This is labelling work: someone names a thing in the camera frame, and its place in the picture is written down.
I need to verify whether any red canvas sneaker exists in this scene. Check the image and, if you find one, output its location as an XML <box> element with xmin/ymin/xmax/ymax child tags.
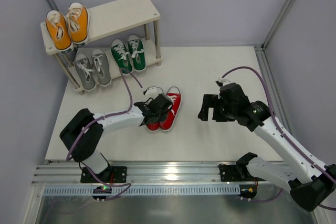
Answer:
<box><xmin>147</xmin><ymin>122</ymin><xmax>160</xmax><ymax>132</ymax></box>
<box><xmin>160</xmin><ymin>86</ymin><xmax>182</xmax><ymax>132</ymax></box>

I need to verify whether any green canvas sneaker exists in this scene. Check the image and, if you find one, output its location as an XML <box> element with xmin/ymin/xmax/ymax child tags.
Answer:
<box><xmin>127</xmin><ymin>35</ymin><xmax>146</xmax><ymax>72</ymax></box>
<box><xmin>110</xmin><ymin>39</ymin><xmax>133</xmax><ymax>74</ymax></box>

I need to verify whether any grey canvas sneaker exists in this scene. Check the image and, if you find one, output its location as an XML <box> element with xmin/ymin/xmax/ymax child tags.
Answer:
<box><xmin>74</xmin><ymin>54</ymin><xmax>96</xmax><ymax>91</ymax></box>
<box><xmin>91</xmin><ymin>49</ymin><xmax>111</xmax><ymax>87</ymax></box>

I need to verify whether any orange canvas sneaker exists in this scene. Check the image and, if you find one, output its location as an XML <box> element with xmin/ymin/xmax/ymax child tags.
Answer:
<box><xmin>66</xmin><ymin>2</ymin><xmax>90</xmax><ymax>46</ymax></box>
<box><xmin>45</xmin><ymin>10</ymin><xmax>74</xmax><ymax>53</ymax></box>

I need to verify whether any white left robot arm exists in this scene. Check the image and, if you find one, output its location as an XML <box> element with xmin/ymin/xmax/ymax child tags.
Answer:
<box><xmin>60</xmin><ymin>93</ymin><xmax>173</xmax><ymax>175</ymax></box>

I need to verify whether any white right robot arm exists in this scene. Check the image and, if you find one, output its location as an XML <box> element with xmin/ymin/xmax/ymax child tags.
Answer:
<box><xmin>198</xmin><ymin>83</ymin><xmax>335</xmax><ymax>212</ymax></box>

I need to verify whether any white wooden shoe shelf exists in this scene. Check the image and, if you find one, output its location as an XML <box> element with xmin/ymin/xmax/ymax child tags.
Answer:
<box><xmin>40</xmin><ymin>0</ymin><xmax>162</xmax><ymax>94</ymax></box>

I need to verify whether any right controller board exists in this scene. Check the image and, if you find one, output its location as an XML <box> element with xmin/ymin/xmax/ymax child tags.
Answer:
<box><xmin>238</xmin><ymin>186</ymin><xmax>258</xmax><ymax>200</ymax></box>

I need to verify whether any controller board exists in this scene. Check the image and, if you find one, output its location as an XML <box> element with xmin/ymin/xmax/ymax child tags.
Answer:
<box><xmin>92</xmin><ymin>186</ymin><xmax>112</xmax><ymax>202</ymax></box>
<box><xmin>238</xmin><ymin>186</ymin><xmax>258</xmax><ymax>200</ymax></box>

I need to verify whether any left controller board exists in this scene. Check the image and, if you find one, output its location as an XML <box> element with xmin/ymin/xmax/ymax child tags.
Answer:
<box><xmin>92</xmin><ymin>186</ymin><xmax>112</xmax><ymax>202</ymax></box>

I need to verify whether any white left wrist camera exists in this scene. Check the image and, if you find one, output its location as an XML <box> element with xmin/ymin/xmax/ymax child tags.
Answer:
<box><xmin>142</xmin><ymin>86</ymin><xmax>164</xmax><ymax>98</ymax></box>

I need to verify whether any right aluminium frame post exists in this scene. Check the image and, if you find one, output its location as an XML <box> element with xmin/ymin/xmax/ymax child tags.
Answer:
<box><xmin>253</xmin><ymin>0</ymin><xmax>313</xmax><ymax>104</ymax></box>

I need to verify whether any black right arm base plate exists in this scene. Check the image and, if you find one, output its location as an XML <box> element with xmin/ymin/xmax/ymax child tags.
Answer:
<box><xmin>218</xmin><ymin>163</ymin><xmax>243</xmax><ymax>182</ymax></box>

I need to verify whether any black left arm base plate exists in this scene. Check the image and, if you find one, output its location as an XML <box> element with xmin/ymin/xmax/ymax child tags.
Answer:
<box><xmin>80</xmin><ymin>166</ymin><xmax>127</xmax><ymax>184</ymax></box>

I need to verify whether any slotted grey cable duct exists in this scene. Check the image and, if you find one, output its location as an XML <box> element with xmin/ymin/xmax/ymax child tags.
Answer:
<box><xmin>43</xmin><ymin>184</ymin><xmax>240</xmax><ymax>196</ymax></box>

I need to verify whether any aluminium mounting rail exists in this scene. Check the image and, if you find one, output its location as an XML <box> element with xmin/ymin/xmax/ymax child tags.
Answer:
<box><xmin>31</xmin><ymin>161</ymin><xmax>313</xmax><ymax>186</ymax></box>

